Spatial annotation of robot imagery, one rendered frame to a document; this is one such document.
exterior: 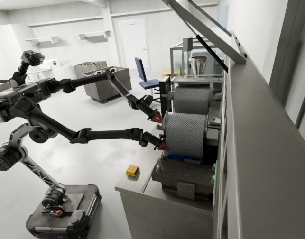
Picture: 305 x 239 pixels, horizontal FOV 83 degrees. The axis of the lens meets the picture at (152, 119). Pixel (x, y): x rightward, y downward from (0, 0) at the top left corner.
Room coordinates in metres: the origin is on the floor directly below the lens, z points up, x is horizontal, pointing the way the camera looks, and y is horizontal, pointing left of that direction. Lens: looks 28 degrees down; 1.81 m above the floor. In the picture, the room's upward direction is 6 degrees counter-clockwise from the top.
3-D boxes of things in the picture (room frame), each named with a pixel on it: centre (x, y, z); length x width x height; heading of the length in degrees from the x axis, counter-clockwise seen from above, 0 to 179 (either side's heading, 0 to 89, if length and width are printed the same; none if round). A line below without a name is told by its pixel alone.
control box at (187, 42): (1.49, -0.34, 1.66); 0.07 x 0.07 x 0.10; 41
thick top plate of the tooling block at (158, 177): (0.76, -0.17, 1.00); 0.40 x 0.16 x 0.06; 67
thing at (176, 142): (0.89, -0.18, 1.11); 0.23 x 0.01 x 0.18; 67
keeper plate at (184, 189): (0.67, -0.15, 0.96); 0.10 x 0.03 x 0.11; 67
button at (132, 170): (0.94, 0.18, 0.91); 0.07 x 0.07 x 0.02; 67
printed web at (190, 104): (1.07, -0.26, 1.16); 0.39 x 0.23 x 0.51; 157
